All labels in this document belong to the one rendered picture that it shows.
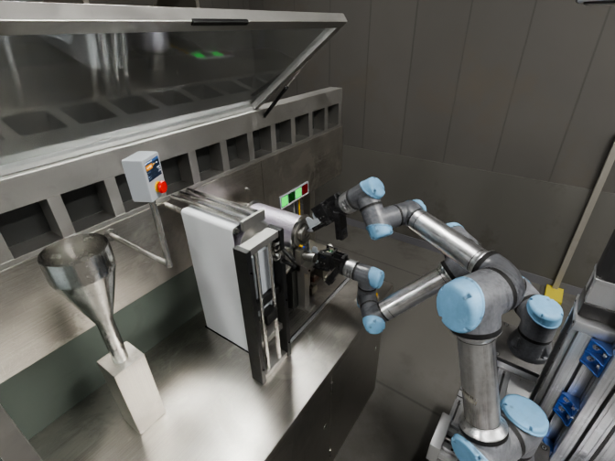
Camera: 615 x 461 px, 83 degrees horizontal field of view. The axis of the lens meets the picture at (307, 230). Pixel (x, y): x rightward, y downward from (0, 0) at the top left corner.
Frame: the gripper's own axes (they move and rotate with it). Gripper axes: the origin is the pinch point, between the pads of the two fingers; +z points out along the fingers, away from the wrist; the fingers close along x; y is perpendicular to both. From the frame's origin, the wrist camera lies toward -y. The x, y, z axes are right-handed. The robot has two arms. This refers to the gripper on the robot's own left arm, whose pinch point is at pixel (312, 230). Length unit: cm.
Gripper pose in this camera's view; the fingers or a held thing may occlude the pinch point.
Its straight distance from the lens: 135.3
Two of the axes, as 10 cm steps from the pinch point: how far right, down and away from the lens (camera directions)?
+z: -6.2, 3.5, 7.1
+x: -5.7, 4.2, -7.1
